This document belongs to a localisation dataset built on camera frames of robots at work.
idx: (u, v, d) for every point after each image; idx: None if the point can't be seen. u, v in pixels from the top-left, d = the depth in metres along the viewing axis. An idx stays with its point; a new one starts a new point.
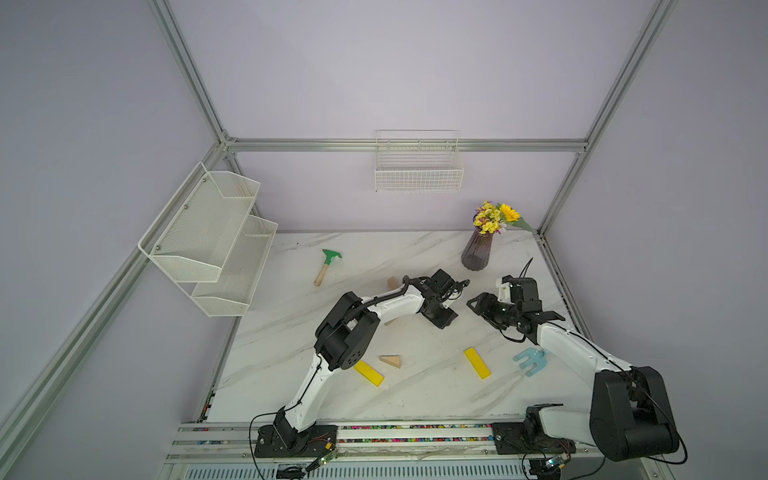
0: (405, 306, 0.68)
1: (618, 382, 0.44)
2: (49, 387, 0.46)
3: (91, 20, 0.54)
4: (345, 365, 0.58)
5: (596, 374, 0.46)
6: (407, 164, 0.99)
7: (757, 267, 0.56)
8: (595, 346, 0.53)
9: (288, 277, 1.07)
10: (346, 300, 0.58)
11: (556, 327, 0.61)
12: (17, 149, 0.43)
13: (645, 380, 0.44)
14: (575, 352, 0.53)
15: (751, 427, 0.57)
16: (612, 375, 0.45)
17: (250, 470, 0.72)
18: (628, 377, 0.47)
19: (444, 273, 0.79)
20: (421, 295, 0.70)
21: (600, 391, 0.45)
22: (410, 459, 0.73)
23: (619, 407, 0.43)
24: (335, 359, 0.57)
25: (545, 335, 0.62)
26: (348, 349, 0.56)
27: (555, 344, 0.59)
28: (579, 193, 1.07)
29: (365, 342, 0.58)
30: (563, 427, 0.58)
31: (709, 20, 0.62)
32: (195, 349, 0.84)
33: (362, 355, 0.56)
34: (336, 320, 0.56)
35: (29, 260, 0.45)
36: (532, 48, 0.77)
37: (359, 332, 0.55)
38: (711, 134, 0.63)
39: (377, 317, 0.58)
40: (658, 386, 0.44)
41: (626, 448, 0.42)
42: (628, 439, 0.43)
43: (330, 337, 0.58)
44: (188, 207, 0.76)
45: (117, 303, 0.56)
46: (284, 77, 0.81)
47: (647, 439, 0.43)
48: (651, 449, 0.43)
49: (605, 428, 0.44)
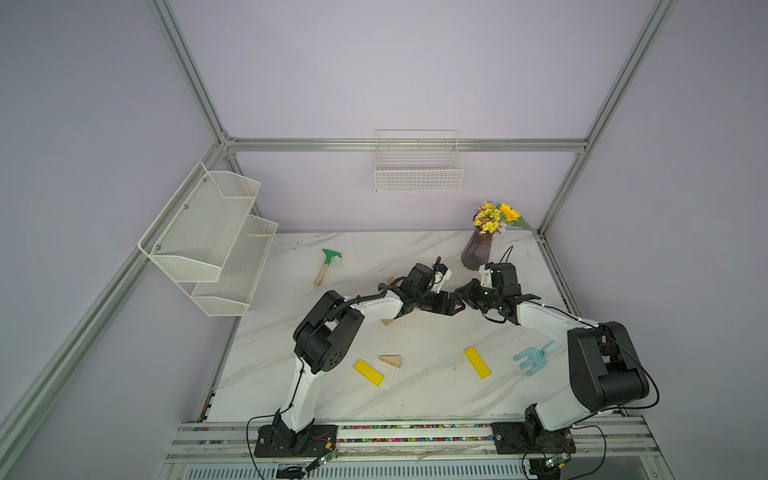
0: (386, 310, 0.68)
1: (588, 338, 0.48)
2: (49, 386, 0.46)
3: (92, 21, 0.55)
4: (327, 366, 0.55)
5: (570, 332, 0.50)
6: (407, 164, 0.99)
7: (756, 267, 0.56)
8: (567, 313, 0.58)
9: (288, 277, 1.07)
10: (327, 298, 0.57)
11: (534, 304, 0.66)
12: (15, 149, 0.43)
13: (612, 333, 0.49)
14: (551, 321, 0.58)
15: (750, 427, 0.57)
16: (582, 331, 0.50)
17: (250, 470, 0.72)
18: (598, 333, 0.52)
19: (417, 271, 0.77)
20: (399, 299, 0.71)
21: (575, 349, 0.49)
22: (410, 459, 0.73)
23: (592, 359, 0.47)
24: (316, 361, 0.54)
25: (525, 313, 0.66)
26: (330, 348, 0.53)
27: (534, 318, 0.63)
28: (579, 193, 1.07)
29: (347, 341, 0.56)
30: (553, 411, 0.61)
31: (709, 19, 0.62)
32: (195, 350, 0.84)
33: (343, 356, 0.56)
34: (317, 319, 0.56)
35: (27, 260, 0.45)
36: (533, 47, 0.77)
37: (341, 332, 0.54)
38: (710, 134, 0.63)
39: (361, 316, 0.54)
40: (623, 336, 0.49)
41: (604, 396, 0.46)
42: (603, 387, 0.46)
43: (310, 337, 0.55)
44: (188, 207, 0.76)
45: (117, 302, 0.56)
46: (283, 77, 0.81)
47: (621, 387, 0.46)
48: (626, 394, 0.46)
49: (583, 382, 0.48)
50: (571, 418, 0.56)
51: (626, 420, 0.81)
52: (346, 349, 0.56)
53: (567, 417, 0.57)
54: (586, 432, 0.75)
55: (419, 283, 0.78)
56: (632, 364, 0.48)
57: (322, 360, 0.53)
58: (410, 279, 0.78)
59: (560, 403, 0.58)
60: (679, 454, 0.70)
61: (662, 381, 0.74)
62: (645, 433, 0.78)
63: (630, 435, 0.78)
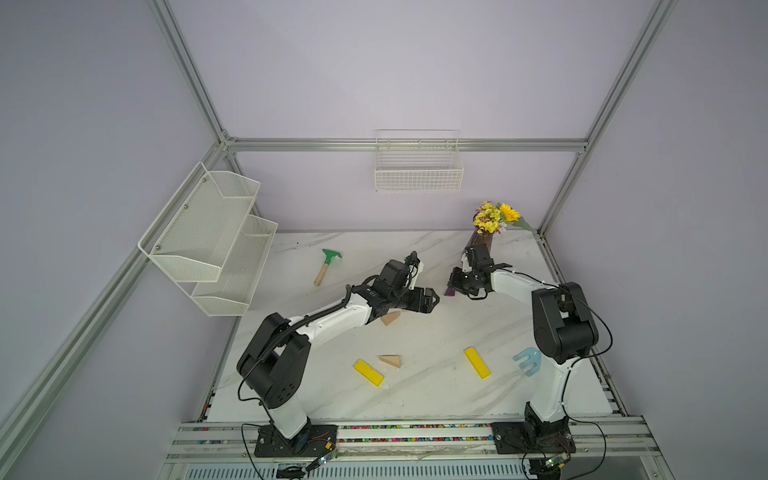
0: (350, 319, 0.59)
1: (548, 296, 0.56)
2: (48, 387, 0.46)
3: (92, 21, 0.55)
4: (276, 400, 0.47)
5: (534, 293, 0.57)
6: (407, 164, 0.99)
7: (754, 268, 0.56)
8: (533, 278, 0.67)
9: (288, 277, 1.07)
10: (269, 323, 0.49)
11: (505, 272, 0.72)
12: (15, 149, 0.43)
13: (570, 292, 0.56)
14: (519, 284, 0.65)
15: (751, 428, 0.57)
16: (543, 291, 0.57)
17: (250, 470, 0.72)
18: (558, 292, 0.59)
19: (390, 268, 0.68)
20: (366, 304, 0.62)
21: (537, 308, 0.56)
22: (410, 459, 0.73)
23: (551, 314, 0.55)
24: (260, 395, 0.46)
25: (497, 280, 0.73)
26: (271, 383, 0.46)
27: (506, 284, 0.70)
28: (579, 193, 1.07)
29: (295, 371, 0.48)
30: (542, 396, 0.64)
31: (709, 19, 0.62)
32: (195, 350, 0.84)
33: (293, 386, 0.50)
34: (259, 349, 0.48)
35: (27, 260, 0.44)
36: (532, 48, 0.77)
37: (283, 362, 0.46)
38: (711, 133, 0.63)
39: (307, 343, 0.49)
40: (579, 292, 0.56)
41: (560, 346, 0.54)
42: (559, 337, 0.54)
43: (252, 370, 0.48)
44: (188, 207, 0.76)
45: (117, 303, 0.56)
46: (284, 77, 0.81)
47: (575, 336, 0.54)
48: (580, 343, 0.54)
49: (544, 335, 0.55)
50: (555, 389, 0.60)
51: (626, 420, 0.81)
52: (296, 378, 0.49)
53: (555, 393, 0.61)
54: (586, 432, 0.75)
55: (393, 280, 0.68)
56: (586, 317, 0.55)
57: (268, 394, 0.46)
58: (384, 277, 0.69)
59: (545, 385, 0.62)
60: (680, 454, 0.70)
61: (662, 381, 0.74)
62: (644, 433, 0.78)
63: (630, 435, 0.78)
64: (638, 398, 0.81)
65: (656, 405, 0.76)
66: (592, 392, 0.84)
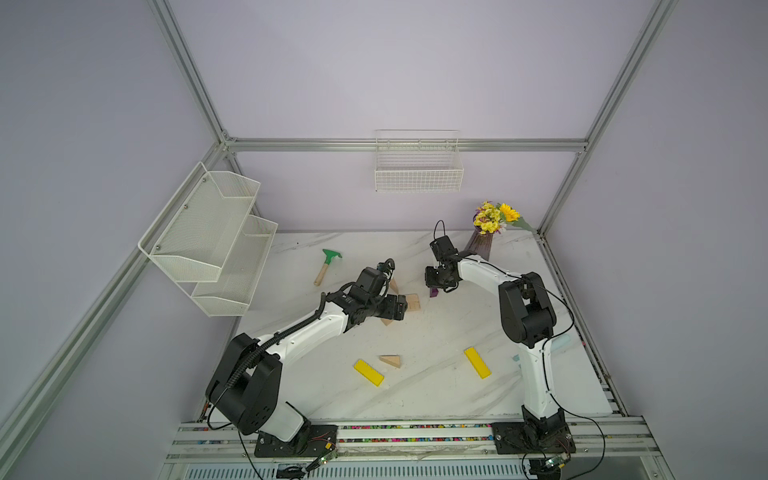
0: (326, 330, 0.57)
1: (512, 288, 0.60)
2: (49, 386, 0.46)
3: (91, 20, 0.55)
4: (249, 425, 0.45)
5: (500, 286, 0.61)
6: (407, 165, 0.99)
7: (753, 268, 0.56)
8: (496, 267, 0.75)
9: (288, 277, 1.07)
10: (236, 345, 0.46)
11: (471, 261, 0.75)
12: (15, 149, 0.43)
13: (531, 282, 0.61)
14: (485, 275, 0.69)
15: (750, 427, 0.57)
16: (508, 284, 0.61)
17: (249, 470, 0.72)
18: (520, 282, 0.63)
19: (368, 274, 0.67)
20: (341, 312, 0.60)
21: (504, 300, 0.61)
22: (410, 459, 0.73)
23: (515, 304, 0.60)
24: (233, 421, 0.44)
25: (464, 269, 0.77)
26: (244, 406, 0.43)
27: (471, 273, 0.75)
28: (579, 193, 1.07)
29: (268, 392, 0.45)
30: (530, 389, 0.66)
31: (710, 19, 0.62)
32: (195, 350, 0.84)
33: (267, 407, 0.47)
34: (227, 373, 0.45)
35: (28, 260, 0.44)
36: (532, 48, 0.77)
37: (254, 384, 0.43)
38: (710, 133, 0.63)
39: (277, 363, 0.46)
40: (538, 282, 0.61)
41: (525, 332, 0.59)
42: (525, 324, 0.60)
43: (222, 395, 0.45)
44: (188, 207, 0.76)
45: (117, 302, 0.56)
46: (284, 77, 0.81)
47: (538, 322, 0.60)
48: (542, 326, 0.61)
49: (511, 322, 0.61)
50: (538, 378, 0.64)
51: (626, 420, 0.81)
52: (270, 401, 0.47)
53: (538, 380, 0.64)
54: (586, 432, 0.75)
55: (371, 286, 0.68)
56: (545, 303, 0.61)
57: (241, 419, 0.43)
58: (361, 284, 0.68)
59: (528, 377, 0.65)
60: (679, 454, 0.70)
61: (662, 380, 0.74)
62: (644, 433, 0.78)
63: (630, 435, 0.78)
64: (638, 398, 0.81)
65: (657, 405, 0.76)
66: (593, 391, 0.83)
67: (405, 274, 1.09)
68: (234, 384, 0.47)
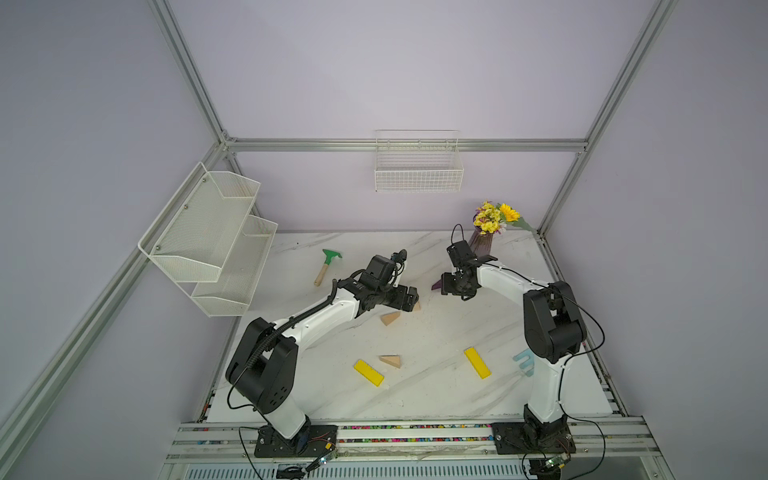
0: (338, 314, 0.58)
1: (540, 299, 0.55)
2: (48, 387, 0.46)
3: (92, 21, 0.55)
4: (268, 406, 0.47)
5: (525, 296, 0.56)
6: (407, 164, 0.99)
7: (754, 267, 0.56)
8: (519, 275, 0.64)
9: (288, 277, 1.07)
10: (254, 329, 0.47)
11: (490, 266, 0.71)
12: (16, 149, 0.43)
13: (559, 291, 0.56)
14: (506, 281, 0.64)
15: (750, 428, 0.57)
16: (536, 294, 0.56)
17: (249, 470, 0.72)
18: (548, 292, 0.58)
19: (378, 262, 0.68)
20: (352, 298, 0.61)
21: (530, 311, 0.55)
22: (410, 459, 0.73)
23: (543, 317, 0.54)
24: (253, 401, 0.46)
25: (481, 274, 0.72)
26: (264, 387, 0.45)
27: (490, 279, 0.70)
28: (579, 194, 1.07)
29: (286, 374, 0.47)
30: (539, 395, 0.64)
31: (709, 19, 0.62)
32: (195, 350, 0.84)
33: (286, 390, 0.50)
34: (246, 355, 0.47)
35: (28, 260, 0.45)
36: (533, 47, 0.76)
37: (272, 365, 0.45)
38: (711, 133, 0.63)
39: (294, 345, 0.48)
40: (568, 292, 0.56)
41: (553, 346, 0.54)
42: (551, 337, 0.54)
43: (241, 377, 0.47)
44: (188, 207, 0.76)
45: (117, 303, 0.56)
46: (282, 77, 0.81)
47: (567, 336, 0.55)
48: (570, 342, 0.55)
49: (536, 336, 0.56)
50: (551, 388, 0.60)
51: (626, 420, 0.81)
52: (288, 382, 0.49)
53: (550, 389, 0.60)
54: (586, 432, 0.75)
55: (381, 274, 0.70)
56: (575, 317, 0.55)
57: (261, 399, 0.45)
58: (371, 271, 0.69)
59: (542, 384, 0.62)
60: (679, 454, 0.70)
61: (663, 381, 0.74)
62: (645, 434, 0.78)
63: (630, 435, 0.78)
64: (638, 398, 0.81)
65: (657, 406, 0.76)
66: (593, 392, 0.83)
67: (406, 274, 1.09)
68: (252, 365, 0.49)
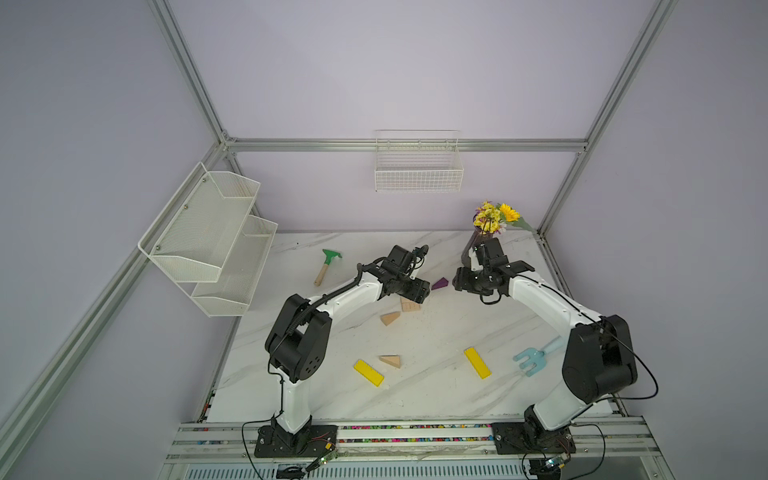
0: (364, 295, 0.62)
1: (589, 334, 0.47)
2: (48, 388, 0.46)
3: (92, 21, 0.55)
4: (304, 375, 0.52)
5: (573, 328, 0.49)
6: (407, 164, 0.99)
7: (754, 268, 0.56)
8: (566, 299, 0.55)
9: (288, 277, 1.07)
10: (290, 304, 0.52)
11: (529, 280, 0.62)
12: (17, 149, 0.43)
13: (612, 327, 0.48)
14: (549, 305, 0.55)
15: (750, 428, 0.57)
16: (585, 329, 0.48)
17: (249, 470, 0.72)
18: (598, 326, 0.50)
19: (399, 250, 0.73)
20: (377, 280, 0.65)
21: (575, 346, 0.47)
22: (410, 459, 0.73)
23: (592, 355, 0.47)
24: (291, 370, 0.51)
25: (516, 288, 0.63)
26: (302, 356, 0.50)
27: (527, 295, 0.61)
28: (579, 194, 1.07)
29: (321, 345, 0.52)
30: (552, 410, 0.61)
31: (710, 19, 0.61)
32: (194, 350, 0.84)
33: (320, 361, 0.55)
34: (283, 327, 0.52)
35: (28, 260, 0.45)
36: (533, 47, 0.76)
37: (310, 335, 0.50)
38: (711, 133, 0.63)
39: (329, 318, 0.53)
40: (624, 331, 0.48)
41: (597, 388, 0.47)
42: (597, 379, 0.47)
43: (280, 347, 0.52)
44: (188, 207, 0.76)
45: (117, 303, 0.56)
46: (282, 77, 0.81)
47: (614, 380, 0.47)
48: (617, 385, 0.48)
49: (578, 374, 0.48)
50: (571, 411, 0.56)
51: (626, 420, 0.81)
52: (321, 353, 0.54)
53: (568, 411, 0.56)
54: (586, 432, 0.75)
55: (402, 261, 0.74)
56: (628, 359, 0.48)
57: (299, 368, 0.50)
58: (392, 258, 0.74)
59: (557, 400, 0.59)
60: (679, 454, 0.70)
61: (662, 381, 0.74)
62: (644, 433, 0.78)
63: (630, 435, 0.78)
64: (637, 398, 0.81)
65: (657, 406, 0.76)
66: None
67: None
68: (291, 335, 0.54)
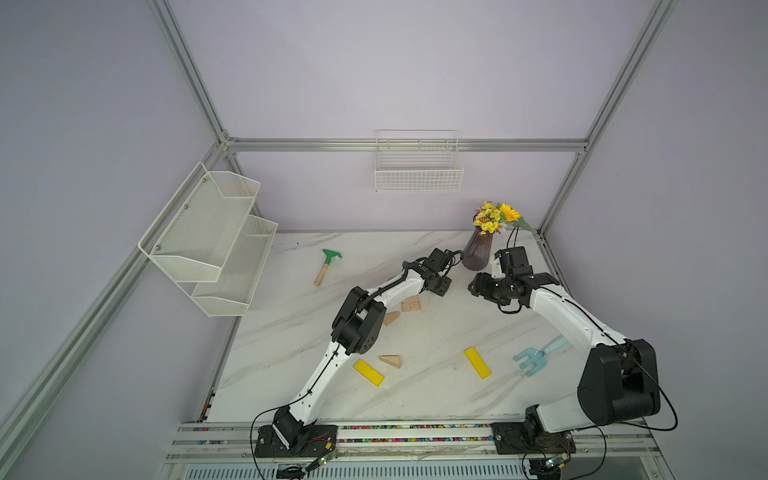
0: (409, 290, 0.75)
1: (612, 358, 0.44)
2: (48, 387, 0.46)
3: (92, 20, 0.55)
4: (361, 349, 0.65)
5: (593, 349, 0.47)
6: (407, 164, 0.99)
7: (756, 267, 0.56)
8: (590, 317, 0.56)
9: (287, 277, 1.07)
10: (354, 294, 0.66)
11: (550, 293, 0.60)
12: (17, 149, 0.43)
13: (637, 352, 0.45)
14: (572, 322, 0.53)
15: (749, 428, 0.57)
16: (607, 350, 0.46)
17: (250, 470, 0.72)
18: (622, 349, 0.47)
19: (439, 251, 0.85)
20: (421, 277, 0.77)
21: (594, 367, 0.45)
22: (410, 459, 0.73)
23: (612, 381, 0.44)
24: (352, 345, 0.65)
25: (538, 300, 0.61)
26: (363, 336, 0.64)
27: (547, 307, 0.59)
28: (579, 193, 1.07)
29: (376, 328, 0.65)
30: (558, 416, 0.60)
31: (710, 18, 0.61)
32: (195, 350, 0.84)
33: (375, 341, 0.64)
34: (348, 311, 0.66)
35: (27, 260, 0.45)
36: (533, 48, 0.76)
37: (371, 321, 0.63)
38: (711, 132, 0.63)
39: (384, 306, 0.66)
40: (649, 357, 0.45)
41: (613, 414, 0.45)
42: (616, 407, 0.45)
43: (346, 327, 0.66)
44: (188, 207, 0.76)
45: (117, 303, 0.56)
46: (283, 77, 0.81)
47: (632, 408, 0.45)
48: (635, 412, 0.45)
49: (594, 397, 0.46)
50: (575, 421, 0.55)
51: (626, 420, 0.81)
52: (376, 334, 0.67)
53: (572, 421, 0.56)
54: (586, 432, 0.75)
55: (441, 262, 0.86)
56: (650, 386, 0.45)
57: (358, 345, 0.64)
58: (432, 258, 0.86)
59: (564, 408, 0.57)
60: (680, 455, 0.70)
61: (663, 381, 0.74)
62: (645, 434, 0.78)
63: (630, 435, 0.78)
64: None
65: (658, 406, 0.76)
66: None
67: None
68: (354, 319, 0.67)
